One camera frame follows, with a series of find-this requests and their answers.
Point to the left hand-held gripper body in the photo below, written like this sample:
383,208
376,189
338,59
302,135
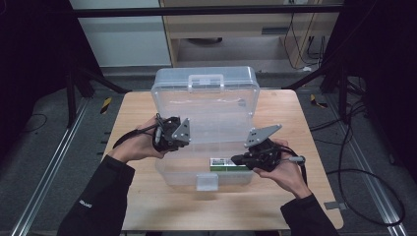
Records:
170,134

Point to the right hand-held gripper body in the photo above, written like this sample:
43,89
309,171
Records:
265,155

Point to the green and white carton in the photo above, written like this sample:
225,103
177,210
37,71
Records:
223,164

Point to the clear plastic storage box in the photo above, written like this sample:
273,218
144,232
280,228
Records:
209,108

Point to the person's right hand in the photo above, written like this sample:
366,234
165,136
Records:
290,178

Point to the person's left hand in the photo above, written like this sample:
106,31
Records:
137,146

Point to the yellow and black tape strip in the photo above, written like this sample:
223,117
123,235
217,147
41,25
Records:
106,105
317,102

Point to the grey tape piece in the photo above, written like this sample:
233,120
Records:
335,205

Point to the white plug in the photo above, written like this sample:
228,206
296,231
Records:
306,69

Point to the black metal stand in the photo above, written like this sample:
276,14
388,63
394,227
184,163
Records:
71,105
343,98

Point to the white cabinet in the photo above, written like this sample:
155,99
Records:
124,39

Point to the light wooden desk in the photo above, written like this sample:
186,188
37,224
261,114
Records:
229,24

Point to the black horizontal bar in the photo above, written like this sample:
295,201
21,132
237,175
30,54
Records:
196,11

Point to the black curtain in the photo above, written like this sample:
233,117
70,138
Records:
387,65
32,49

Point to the aluminium floor rail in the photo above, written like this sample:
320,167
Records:
370,183
49,167

